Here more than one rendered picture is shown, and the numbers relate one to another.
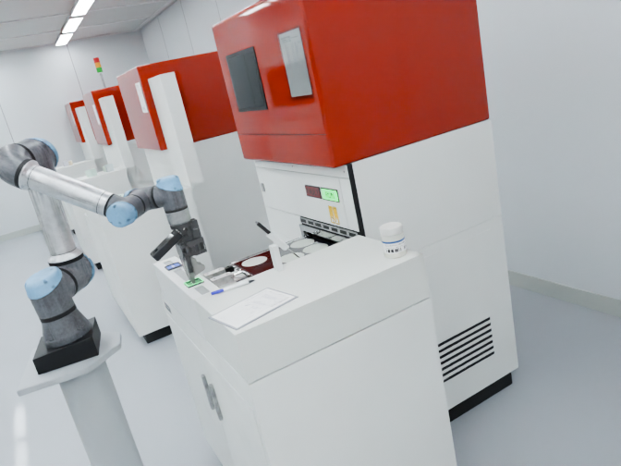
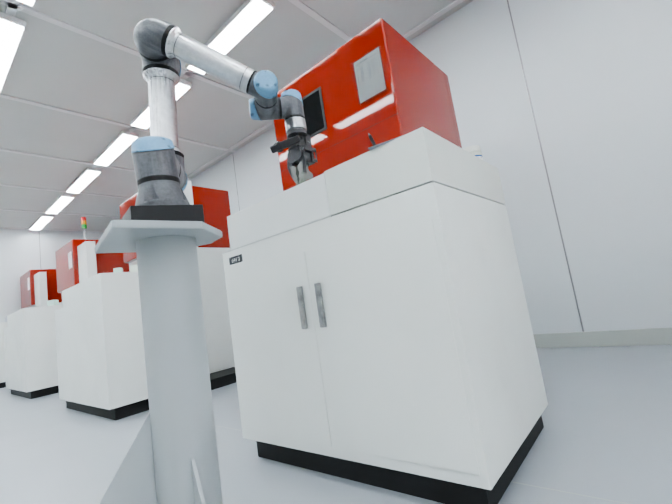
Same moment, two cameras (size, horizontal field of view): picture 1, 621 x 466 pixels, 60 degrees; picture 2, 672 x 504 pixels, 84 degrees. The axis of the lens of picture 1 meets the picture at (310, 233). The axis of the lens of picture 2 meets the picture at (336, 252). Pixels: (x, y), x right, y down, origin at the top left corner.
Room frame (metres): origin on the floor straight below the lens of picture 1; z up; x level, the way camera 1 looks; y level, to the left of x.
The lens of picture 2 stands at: (0.53, 0.86, 0.56)
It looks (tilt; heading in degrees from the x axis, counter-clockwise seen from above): 7 degrees up; 336
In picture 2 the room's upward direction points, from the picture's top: 9 degrees counter-clockwise
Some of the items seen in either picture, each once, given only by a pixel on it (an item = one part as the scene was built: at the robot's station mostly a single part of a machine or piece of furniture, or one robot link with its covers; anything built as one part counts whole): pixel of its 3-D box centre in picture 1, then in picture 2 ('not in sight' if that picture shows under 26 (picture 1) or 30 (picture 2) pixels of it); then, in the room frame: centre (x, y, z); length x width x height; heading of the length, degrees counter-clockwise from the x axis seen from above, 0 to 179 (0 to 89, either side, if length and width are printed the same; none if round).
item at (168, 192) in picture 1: (170, 193); (292, 107); (1.72, 0.41, 1.27); 0.09 x 0.08 x 0.11; 78
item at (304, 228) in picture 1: (329, 242); not in sight; (2.03, -0.06, 0.89); 0.44 x 0.02 x 0.10; 26
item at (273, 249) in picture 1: (278, 249); not in sight; (1.66, 0.11, 1.03); 0.06 x 0.04 x 0.13; 116
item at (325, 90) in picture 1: (343, 70); (367, 131); (2.34, -0.28, 1.52); 0.81 x 0.75 x 0.60; 26
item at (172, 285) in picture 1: (188, 292); (281, 217); (1.83, 0.47, 0.89); 0.55 x 0.09 x 0.14; 26
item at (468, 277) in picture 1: (392, 307); not in sight; (2.35, -0.30, 0.41); 0.82 x 0.70 x 0.82; 26
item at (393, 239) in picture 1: (393, 239); (473, 160); (1.56, -0.24, 1.01); 0.07 x 0.07 x 0.10
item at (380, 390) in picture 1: (297, 392); (372, 334); (1.81, 0.18, 0.41); 0.96 x 0.64 x 0.82; 26
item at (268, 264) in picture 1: (291, 258); not in sight; (1.94, 0.09, 0.90); 0.34 x 0.34 x 0.01; 26
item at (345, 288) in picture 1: (311, 298); (423, 189); (1.54, 0.04, 0.89); 0.62 x 0.35 x 0.14; 116
